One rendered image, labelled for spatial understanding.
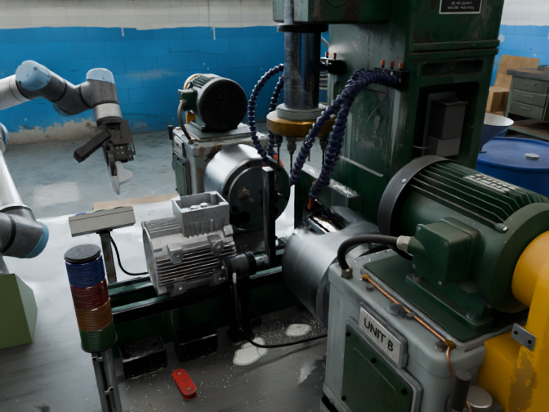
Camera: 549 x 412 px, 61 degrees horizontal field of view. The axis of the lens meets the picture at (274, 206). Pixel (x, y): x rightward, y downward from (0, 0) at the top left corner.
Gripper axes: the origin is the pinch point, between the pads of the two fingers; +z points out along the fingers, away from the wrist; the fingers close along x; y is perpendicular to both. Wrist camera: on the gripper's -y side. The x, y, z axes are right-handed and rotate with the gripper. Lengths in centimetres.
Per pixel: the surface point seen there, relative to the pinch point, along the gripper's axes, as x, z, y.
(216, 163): 5.5, -4.7, 33.0
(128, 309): -18.8, 32.4, -4.1
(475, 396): -86, 51, 33
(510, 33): 307, -190, 592
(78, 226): -3.5, 8.7, -11.3
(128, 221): -3.5, 10.0, 1.5
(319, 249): -51, 28, 33
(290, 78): -40, -14, 42
